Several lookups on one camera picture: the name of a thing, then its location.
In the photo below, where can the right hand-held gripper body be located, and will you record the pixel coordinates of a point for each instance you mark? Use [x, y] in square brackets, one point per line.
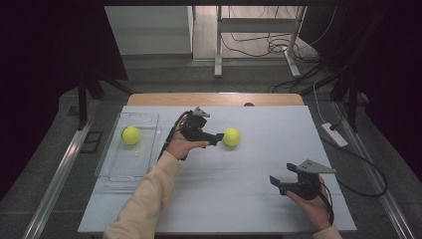
[307, 187]

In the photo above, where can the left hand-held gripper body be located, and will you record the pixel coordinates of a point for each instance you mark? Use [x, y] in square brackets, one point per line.
[194, 127]

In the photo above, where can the plain yellow tennis ball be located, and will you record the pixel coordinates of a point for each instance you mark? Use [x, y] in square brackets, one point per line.
[231, 137]

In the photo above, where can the black-marked yellow tennis ball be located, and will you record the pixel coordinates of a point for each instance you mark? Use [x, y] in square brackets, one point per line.
[130, 135]

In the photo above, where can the clear plastic container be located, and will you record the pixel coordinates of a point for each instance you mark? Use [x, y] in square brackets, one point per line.
[127, 162]

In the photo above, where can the person's right hand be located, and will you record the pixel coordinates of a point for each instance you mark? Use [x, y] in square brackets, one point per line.
[313, 209]

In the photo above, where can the person's left hand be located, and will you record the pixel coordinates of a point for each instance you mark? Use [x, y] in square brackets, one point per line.
[182, 147]

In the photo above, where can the white table sheet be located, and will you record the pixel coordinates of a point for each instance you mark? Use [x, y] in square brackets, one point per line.
[239, 199]

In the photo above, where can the white power strip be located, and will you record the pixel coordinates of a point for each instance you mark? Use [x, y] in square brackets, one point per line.
[334, 134]

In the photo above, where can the black metal stand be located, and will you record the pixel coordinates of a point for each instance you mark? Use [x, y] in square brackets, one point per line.
[348, 96]
[84, 99]

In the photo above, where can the white cabinet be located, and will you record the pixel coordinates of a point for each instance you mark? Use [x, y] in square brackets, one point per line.
[149, 30]

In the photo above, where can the silver metal floor rail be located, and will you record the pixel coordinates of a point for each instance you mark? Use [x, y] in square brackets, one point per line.
[58, 179]
[375, 172]

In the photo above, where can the white metal desk frame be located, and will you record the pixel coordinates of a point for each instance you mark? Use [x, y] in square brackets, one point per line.
[252, 26]

